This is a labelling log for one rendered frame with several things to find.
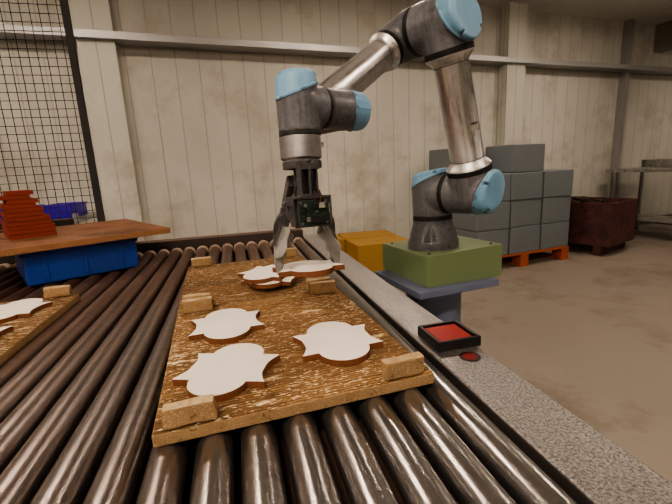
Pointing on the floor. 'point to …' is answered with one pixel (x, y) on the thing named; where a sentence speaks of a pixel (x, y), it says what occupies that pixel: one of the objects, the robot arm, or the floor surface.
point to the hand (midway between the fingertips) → (307, 267)
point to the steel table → (643, 185)
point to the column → (444, 307)
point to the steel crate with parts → (602, 222)
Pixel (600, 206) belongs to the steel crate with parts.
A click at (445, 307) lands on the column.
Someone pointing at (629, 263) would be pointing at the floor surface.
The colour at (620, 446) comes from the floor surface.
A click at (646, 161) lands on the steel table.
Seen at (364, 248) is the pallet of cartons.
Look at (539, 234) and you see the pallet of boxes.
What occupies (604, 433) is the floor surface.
